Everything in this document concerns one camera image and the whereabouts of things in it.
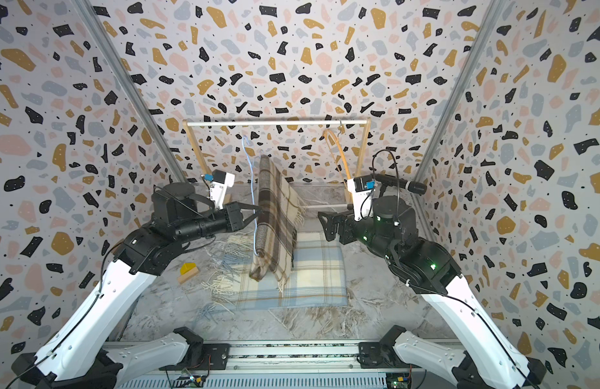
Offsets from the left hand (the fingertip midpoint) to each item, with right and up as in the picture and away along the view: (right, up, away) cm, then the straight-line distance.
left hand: (263, 210), depth 59 cm
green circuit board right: (+37, -51, +12) cm, 64 cm away
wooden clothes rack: (+34, +36, +41) cm, 64 cm away
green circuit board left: (-23, -50, +11) cm, 56 cm away
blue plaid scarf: (+13, -26, +31) cm, 42 cm away
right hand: (+17, 0, 0) cm, 17 cm away
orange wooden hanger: (+22, +23, +58) cm, 67 cm away
